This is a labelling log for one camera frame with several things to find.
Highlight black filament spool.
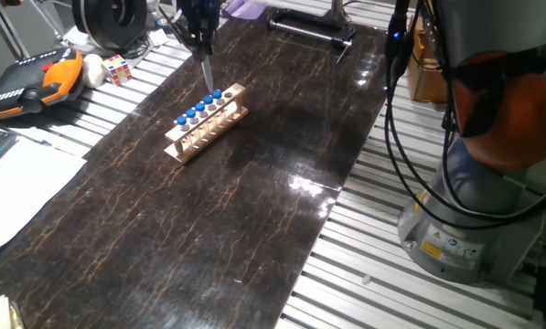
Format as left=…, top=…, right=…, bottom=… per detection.
left=70, top=0, right=149, bottom=51

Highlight white paper sheet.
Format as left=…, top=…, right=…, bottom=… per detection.
left=0, top=119, right=88, bottom=260

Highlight white rubik's cube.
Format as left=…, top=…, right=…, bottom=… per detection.
left=101, top=54, right=134, bottom=87

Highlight black metal stand base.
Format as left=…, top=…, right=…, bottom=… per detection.
left=266, top=0, right=358, bottom=65

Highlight orange black teach pendant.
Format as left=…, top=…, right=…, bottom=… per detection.
left=0, top=47, right=85, bottom=121

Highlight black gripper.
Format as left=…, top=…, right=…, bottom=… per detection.
left=180, top=0, right=222, bottom=58

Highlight brown cardboard box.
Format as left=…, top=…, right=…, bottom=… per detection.
left=404, top=17, right=448, bottom=104

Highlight white egg shaped object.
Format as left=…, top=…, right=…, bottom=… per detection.
left=80, top=53, right=107, bottom=90

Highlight wooden test tube rack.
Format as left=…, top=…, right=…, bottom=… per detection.
left=163, top=82, right=250, bottom=165

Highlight purple plastic bag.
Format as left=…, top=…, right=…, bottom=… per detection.
left=221, top=0, right=268, bottom=21

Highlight silver metal rod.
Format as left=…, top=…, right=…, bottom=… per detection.
left=30, top=0, right=70, bottom=45
left=0, top=0, right=31, bottom=61

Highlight dark marble pattern mat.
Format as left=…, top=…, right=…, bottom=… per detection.
left=0, top=4, right=388, bottom=329

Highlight blue capped glass test tube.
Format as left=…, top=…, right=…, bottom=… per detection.
left=176, top=114, right=195, bottom=148
left=202, top=94, right=222, bottom=128
left=200, top=53, right=216, bottom=94
left=185, top=108, right=204, bottom=141
left=194, top=101, right=213, bottom=134
left=211, top=89, right=231, bottom=121

